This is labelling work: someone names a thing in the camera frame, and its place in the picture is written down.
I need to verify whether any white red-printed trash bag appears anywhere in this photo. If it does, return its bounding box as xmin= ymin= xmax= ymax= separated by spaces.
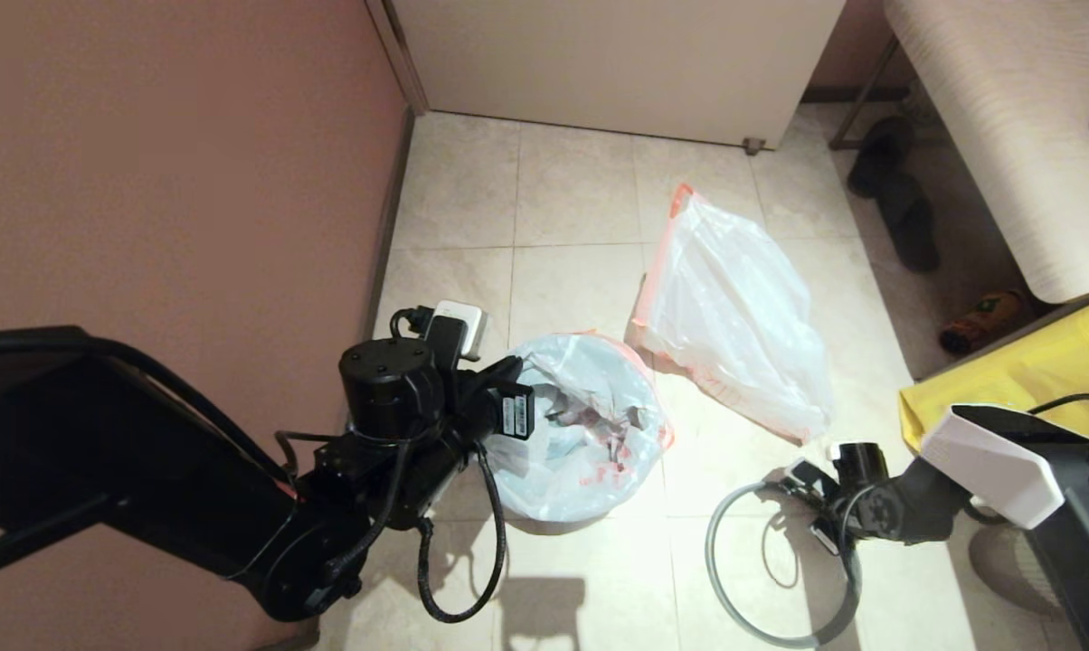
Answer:
xmin=630 ymin=184 xmax=835 ymax=444
xmin=486 ymin=332 xmax=675 ymax=524

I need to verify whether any grey bin retaining ring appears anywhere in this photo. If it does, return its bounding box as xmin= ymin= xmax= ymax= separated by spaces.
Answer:
xmin=705 ymin=482 xmax=862 ymax=648

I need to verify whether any yellow nonwoven bag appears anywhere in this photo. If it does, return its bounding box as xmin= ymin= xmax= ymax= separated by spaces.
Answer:
xmin=897 ymin=298 xmax=1089 ymax=453

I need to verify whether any grey ribbed cushion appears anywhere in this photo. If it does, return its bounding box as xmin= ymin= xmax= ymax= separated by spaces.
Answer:
xmin=967 ymin=524 xmax=1065 ymax=625

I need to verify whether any black slipper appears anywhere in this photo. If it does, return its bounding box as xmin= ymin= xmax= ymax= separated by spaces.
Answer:
xmin=846 ymin=118 xmax=914 ymax=202
xmin=875 ymin=176 xmax=941 ymax=277

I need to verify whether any white door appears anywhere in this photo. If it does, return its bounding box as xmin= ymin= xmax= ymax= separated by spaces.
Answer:
xmin=391 ymin=0 xmax=848 ymax=151

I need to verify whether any light woodgrain table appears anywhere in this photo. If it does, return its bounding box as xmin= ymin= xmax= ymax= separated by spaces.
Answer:
xmin=828 ymin=0 xmax=1089 ymax=307

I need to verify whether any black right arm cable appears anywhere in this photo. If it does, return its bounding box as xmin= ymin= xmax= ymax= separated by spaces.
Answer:
xmin=834 ymin=393 xmax=1089 ymax=589

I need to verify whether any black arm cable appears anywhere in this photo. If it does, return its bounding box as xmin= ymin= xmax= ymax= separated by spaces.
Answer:
xmin=0 ymin=307 xmax=507 ymax=625
xmin=834 ymin=393 xmax=1089 ymax=589

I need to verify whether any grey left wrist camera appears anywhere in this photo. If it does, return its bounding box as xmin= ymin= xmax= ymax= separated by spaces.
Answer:
xmin=422 ymin=300 xmax=491 ymax=363

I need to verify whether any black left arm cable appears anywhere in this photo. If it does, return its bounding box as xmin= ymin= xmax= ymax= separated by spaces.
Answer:
xmin=0 ymin=307 xmax=507 ymax=625

